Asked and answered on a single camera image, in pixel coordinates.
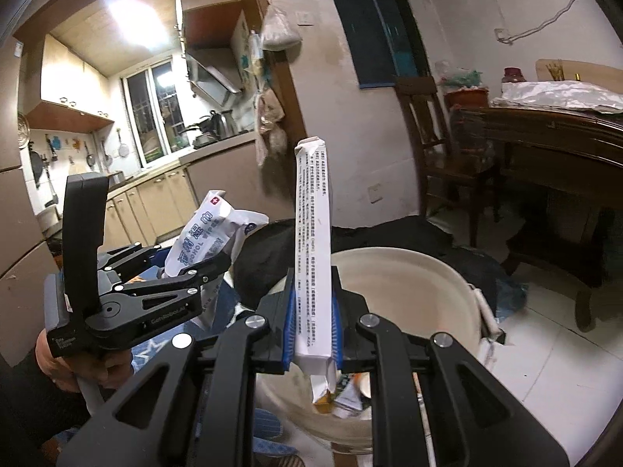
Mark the steel kettle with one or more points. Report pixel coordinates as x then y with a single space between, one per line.
221 124

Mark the blue checked slipper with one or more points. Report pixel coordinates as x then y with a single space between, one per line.
266 425

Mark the black cloth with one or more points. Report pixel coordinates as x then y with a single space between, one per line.
370 233

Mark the beige wooden board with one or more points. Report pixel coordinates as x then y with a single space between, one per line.
584 69

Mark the dark wooden table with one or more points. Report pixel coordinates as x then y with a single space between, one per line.
535 136

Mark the hanging black ladle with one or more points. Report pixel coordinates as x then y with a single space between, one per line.
90 158

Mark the white wall socket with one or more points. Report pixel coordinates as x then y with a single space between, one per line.
375 193

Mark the beige kitchen base cabinets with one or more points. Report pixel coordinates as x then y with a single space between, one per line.
160 199

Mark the blue plastic bag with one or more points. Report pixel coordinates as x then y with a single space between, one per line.
511 296

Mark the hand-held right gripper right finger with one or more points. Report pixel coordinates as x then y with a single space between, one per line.
336 331

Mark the dark blue wall window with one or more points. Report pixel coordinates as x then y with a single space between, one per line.
379 24

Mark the ceiling light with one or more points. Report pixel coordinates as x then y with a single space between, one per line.
131 6

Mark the wooden chair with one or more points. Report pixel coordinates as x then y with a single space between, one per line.
428 107

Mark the person's left hand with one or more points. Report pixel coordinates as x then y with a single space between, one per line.
53 362

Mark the hanging round strainer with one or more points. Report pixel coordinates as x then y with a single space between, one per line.
121 148

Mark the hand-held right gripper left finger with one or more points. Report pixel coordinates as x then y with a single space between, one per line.
289 331

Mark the hanging black pan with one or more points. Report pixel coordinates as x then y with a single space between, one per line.
36 165

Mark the beige refrigerator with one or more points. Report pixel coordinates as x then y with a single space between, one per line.
22 253

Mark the kitchen window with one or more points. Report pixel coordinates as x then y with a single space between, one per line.
155 112

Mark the white crumpled sheet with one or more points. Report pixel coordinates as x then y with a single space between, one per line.
559 95

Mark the red lidded jar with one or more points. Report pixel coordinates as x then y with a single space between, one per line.
513 75

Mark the white hanging plastic bag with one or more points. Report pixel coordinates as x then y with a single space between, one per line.
280 29

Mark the black wok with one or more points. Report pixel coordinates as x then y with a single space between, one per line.
199 136

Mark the white wall switch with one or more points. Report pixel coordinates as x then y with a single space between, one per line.
304 18

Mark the wooden upper cabinets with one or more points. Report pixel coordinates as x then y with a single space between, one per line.
63 82

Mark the brown hood cabinet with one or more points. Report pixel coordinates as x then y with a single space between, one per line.
214 5

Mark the white printed box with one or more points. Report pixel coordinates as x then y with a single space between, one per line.
311 253

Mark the white plastic bucket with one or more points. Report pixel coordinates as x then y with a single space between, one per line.
404 292

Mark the white wet wipes packet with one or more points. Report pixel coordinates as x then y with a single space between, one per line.
209 228

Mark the beige hanging bag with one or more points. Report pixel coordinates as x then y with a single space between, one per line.
270 107

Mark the red basket with plastic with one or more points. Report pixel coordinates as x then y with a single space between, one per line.
467 92

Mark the steel range hood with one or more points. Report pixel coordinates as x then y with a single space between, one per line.
209 78

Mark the pink hanging towel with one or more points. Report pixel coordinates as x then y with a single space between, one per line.
272 148

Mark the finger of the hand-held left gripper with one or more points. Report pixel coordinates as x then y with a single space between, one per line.
160 284
129 255

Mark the person's left forearm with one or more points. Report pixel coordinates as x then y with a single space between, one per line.
24 408

